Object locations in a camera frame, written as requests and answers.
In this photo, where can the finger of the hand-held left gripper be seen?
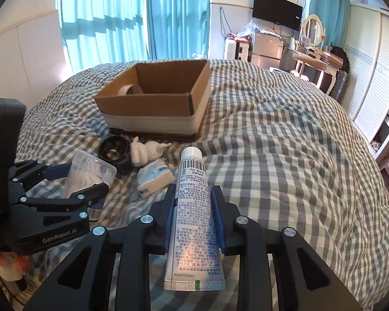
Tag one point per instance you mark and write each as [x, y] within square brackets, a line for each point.
[60, 171]
[84, 196]

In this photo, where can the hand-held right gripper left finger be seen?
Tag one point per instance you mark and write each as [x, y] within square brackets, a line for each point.
[171, 212]

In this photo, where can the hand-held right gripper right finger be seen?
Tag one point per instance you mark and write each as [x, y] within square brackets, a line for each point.
[217, 213]

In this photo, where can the white printed cream tube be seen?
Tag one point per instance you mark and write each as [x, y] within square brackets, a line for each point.
[193, 207]

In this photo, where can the clear plastic cotton swab container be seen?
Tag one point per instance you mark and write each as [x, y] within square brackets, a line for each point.
[87, 171]

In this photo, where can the small dark blue bottle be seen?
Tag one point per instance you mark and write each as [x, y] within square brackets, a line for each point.
[95, 213]

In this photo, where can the blue white tissue packet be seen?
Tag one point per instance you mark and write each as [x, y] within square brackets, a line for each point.
[155, 176]

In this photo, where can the white plush toy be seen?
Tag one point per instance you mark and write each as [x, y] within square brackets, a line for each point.
[146, 150]

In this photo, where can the grey checked blanket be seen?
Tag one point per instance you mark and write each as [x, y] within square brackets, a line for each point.
[278, 175]

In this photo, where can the open cardboard box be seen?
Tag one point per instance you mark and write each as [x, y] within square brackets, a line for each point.
[168, 113]

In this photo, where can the orange floral printed cloth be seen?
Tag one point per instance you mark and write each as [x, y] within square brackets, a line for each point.
[6, 265]

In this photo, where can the brown tape roll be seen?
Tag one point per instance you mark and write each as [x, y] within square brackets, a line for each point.
[129, 89]

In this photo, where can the light blue sheer curtain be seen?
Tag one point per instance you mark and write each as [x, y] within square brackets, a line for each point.
[103, 16]

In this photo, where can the white box appliance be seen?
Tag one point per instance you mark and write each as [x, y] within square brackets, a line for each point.
[233, 50]

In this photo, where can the silver small fridge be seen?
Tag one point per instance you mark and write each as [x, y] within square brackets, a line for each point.
[265, 50]

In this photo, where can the white dressing table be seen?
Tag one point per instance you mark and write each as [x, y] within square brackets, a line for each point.
[311, 60]

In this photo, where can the pile of plastic bags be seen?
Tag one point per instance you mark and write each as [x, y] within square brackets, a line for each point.
[246, 32]

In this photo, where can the teal curtain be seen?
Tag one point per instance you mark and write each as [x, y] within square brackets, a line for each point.
[330, 9]
[178, 16]

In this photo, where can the black bag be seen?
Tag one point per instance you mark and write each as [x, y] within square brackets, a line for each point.
[340, 58]

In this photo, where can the white oval mirror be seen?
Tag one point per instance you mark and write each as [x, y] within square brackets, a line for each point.
[312, 30]

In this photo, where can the white sliding door wardrobe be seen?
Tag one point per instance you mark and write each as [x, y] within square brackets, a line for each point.
[372, 71]

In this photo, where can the black flat screen television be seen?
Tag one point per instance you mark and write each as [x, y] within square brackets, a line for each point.
[277, 9]

